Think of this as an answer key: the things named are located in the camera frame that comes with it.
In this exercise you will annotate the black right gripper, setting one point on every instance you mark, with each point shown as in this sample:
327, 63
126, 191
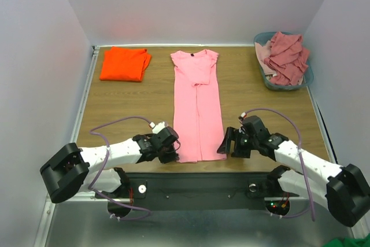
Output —
239, 144

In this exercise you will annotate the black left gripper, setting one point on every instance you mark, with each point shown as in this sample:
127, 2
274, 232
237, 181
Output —
171, 157

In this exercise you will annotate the light pink t shirt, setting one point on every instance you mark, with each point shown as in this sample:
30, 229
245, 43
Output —
197, 111

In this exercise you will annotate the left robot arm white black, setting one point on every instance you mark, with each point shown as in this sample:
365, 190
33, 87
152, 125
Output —
103, 172

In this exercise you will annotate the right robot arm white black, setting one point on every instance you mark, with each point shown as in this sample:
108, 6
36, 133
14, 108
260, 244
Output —
300, 172

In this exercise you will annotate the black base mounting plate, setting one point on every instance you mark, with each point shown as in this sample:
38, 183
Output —
143, 194

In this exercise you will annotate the pale pink garment in basket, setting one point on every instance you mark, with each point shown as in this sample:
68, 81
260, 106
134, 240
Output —
263, 52

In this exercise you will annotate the folded orange t shirt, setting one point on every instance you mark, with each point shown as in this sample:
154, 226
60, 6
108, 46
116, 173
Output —
120, 64

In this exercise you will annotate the dusty rose t shirt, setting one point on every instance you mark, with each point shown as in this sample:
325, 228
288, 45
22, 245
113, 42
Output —
288, 58

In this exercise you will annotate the blue plastic laundry basket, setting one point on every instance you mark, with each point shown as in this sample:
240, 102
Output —
308, 77

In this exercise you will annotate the green cloth at corner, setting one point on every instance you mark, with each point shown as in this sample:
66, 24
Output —
348, 242

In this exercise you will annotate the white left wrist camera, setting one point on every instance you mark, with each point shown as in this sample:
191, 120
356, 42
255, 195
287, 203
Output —
156, 128

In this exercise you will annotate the left aluminium frame rail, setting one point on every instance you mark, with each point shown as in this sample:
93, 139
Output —
82, 99

